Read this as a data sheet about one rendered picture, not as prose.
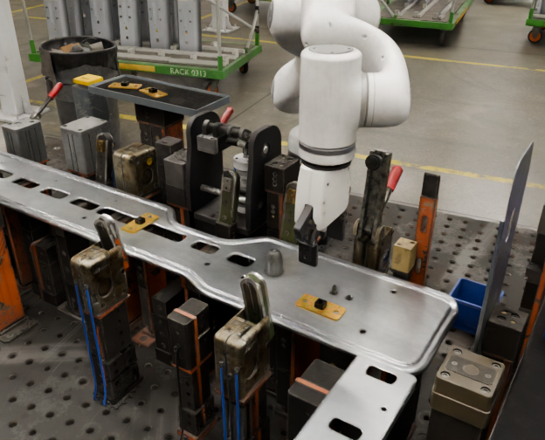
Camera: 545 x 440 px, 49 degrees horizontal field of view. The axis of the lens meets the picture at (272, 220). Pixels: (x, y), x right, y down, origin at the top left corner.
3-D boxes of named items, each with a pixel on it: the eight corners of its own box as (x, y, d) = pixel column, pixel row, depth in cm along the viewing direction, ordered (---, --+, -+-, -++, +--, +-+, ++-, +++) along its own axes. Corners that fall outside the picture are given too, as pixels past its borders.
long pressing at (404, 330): (-98, 173, 154) (-100, 168, 153) (-19, 145, 171) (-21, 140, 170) (418, 383, 90) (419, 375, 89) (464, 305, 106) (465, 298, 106)
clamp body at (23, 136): (19, 238, 182) (-8, 125, 164) (49, 223, 190) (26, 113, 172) (40, 247, 177) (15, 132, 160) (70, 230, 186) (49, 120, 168)
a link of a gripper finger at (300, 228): (318, 189, 92) (318, 220, 95) (293, 211, 87) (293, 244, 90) (325, 190, 92) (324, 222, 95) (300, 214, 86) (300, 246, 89)
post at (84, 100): (92, 222, 190) (69, 85, 169) (109, 212, 196) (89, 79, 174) (109, 228, 187) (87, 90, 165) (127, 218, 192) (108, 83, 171)
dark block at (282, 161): (265, 319, 148) (263, 163, 127) (279, 305, 153) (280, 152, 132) (282, 326, 146) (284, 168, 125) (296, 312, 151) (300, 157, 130)
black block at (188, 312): (165, 439, 117) (150, 319, 102) (199, 403, 125) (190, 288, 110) (197, 457, 113) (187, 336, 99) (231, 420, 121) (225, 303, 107)
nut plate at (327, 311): (293, 305, 104) (293, 299, 104) (304, 293, 107) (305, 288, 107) (337, 321, 100) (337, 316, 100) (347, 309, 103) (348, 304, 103)
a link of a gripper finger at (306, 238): (301, 223, 93) (300, 259, 96) (291, 231, 90) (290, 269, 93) (320, 228, 91) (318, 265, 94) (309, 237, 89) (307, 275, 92)
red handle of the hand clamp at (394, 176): (356, 227, 115) (388, 161, 120) (358, 232, 116) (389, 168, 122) (376, 233, 113) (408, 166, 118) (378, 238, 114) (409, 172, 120)
